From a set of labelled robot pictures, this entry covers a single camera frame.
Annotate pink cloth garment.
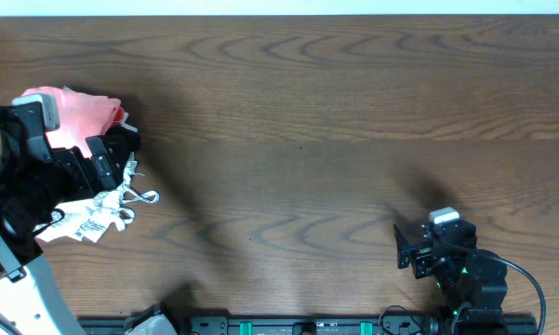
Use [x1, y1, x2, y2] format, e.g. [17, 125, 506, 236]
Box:
[23, 87, 126, 158]

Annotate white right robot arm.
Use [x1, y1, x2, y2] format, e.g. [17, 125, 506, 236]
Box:
[393, 219, 510, 335]

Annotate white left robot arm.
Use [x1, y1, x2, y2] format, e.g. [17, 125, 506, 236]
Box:
[0, 100, 140, 334]

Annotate black folded garment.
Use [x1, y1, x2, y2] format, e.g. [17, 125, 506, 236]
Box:
[104, 126, 140, 164]

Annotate white fern-print drawstring bag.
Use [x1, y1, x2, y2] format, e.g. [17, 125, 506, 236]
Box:
[33, 153, 160, 243]

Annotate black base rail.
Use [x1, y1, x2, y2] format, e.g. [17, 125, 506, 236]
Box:
[79, 302, 539, 335]

